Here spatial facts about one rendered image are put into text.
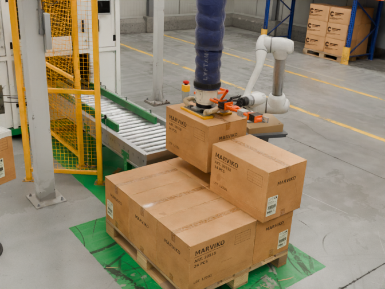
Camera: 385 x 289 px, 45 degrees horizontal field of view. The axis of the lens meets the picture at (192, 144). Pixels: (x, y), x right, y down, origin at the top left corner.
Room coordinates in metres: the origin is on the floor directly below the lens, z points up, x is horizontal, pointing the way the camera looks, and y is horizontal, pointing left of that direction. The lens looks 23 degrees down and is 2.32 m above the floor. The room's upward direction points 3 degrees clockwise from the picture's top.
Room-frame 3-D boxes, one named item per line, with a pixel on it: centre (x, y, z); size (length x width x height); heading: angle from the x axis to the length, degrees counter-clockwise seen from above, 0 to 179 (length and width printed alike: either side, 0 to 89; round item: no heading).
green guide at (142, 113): (5.42, 0.87, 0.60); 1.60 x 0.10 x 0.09; 38
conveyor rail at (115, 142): (4.77, 1.12, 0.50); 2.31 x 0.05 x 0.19; 38
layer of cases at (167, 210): (3.33, -0.04, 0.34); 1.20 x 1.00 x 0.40; 38
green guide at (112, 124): (5.09, 1.29, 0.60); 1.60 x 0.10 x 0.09; 38
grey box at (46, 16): (4.08, 1.32, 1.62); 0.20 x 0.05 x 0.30; 38
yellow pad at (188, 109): (3.69, -0.02, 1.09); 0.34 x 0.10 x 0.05; 36
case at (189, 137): (3.74, -0.10, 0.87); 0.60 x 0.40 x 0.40; 37
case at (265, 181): (3.23, -0.50, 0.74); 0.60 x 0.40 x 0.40; 39
